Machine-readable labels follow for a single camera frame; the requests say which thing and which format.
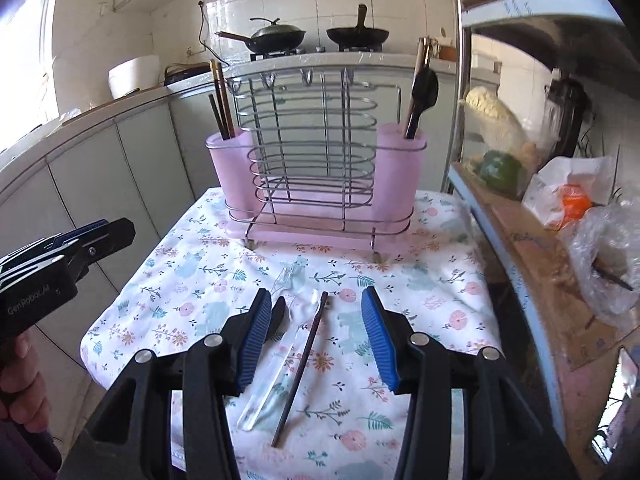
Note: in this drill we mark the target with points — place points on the dark countertop appliance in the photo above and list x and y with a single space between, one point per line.
185 74

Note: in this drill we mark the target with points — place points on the clear bag of vegetables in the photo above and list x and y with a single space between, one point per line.
500 125

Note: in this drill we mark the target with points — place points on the white rice cooker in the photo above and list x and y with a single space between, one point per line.
132 77

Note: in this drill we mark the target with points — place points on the white plastic bag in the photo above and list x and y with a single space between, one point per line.
545 190

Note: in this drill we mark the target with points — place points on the clear plastic fork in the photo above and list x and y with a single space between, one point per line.
284 277

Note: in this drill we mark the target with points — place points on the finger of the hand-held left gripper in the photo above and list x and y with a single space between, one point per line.
107 242
75 235

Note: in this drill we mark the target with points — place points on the metal shelf rack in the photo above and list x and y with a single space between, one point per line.
460 85

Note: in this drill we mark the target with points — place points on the person's left hand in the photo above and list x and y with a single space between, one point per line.
25 395

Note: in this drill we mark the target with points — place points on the plain dark chopstick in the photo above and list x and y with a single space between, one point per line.
216 115

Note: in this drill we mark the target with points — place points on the clear plastic spoon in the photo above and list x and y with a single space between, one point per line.
270 380

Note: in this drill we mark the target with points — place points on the floral tablecloth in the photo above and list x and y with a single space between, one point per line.
200 260

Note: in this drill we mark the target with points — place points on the gas stove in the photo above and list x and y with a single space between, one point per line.
280 53

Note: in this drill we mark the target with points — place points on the black plastic spoon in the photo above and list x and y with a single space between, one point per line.
425 92

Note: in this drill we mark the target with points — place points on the black wok with lid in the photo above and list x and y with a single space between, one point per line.
277 37

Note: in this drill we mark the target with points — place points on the brown pot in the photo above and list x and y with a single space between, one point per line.
447 52

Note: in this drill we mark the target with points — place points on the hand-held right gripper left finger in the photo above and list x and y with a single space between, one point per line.
255 345

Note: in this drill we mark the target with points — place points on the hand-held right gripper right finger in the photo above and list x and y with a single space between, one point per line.
380 345

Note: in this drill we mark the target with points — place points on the orange packet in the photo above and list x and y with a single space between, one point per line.
575 202

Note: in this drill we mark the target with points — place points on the black blender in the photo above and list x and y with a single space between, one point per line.
567 110

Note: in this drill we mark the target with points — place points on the crumpled clear plastic bag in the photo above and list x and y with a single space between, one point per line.
610 250

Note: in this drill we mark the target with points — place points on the window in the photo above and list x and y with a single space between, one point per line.
30 45

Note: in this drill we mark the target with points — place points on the dark chopstick with gold end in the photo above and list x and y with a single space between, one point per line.
300 370

